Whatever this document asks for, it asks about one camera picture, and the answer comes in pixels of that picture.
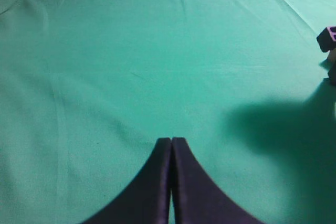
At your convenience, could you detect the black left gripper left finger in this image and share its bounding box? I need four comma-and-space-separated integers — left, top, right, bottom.
84, 138, 171, 224

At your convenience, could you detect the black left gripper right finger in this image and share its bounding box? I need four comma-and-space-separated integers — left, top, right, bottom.
171, 137, 262, 224

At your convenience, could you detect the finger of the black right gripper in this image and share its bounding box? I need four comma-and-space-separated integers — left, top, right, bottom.
328, 62, 336, 86
317, 26, 335, 52

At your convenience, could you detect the green cloth backdrop and cover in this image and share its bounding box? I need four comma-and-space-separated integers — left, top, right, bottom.
1, 0, 335, 223

